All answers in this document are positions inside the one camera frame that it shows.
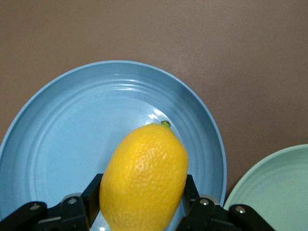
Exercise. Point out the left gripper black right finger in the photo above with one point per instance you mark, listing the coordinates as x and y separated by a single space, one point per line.
202 214

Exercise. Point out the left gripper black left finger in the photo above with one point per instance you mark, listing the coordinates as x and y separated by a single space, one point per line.
77 211

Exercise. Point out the pale green round plate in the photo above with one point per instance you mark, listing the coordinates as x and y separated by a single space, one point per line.
276 173

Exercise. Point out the yellow lemon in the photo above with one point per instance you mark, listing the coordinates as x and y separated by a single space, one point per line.
144 178

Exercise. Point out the blue round plate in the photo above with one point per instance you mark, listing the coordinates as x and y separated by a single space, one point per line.
72 132

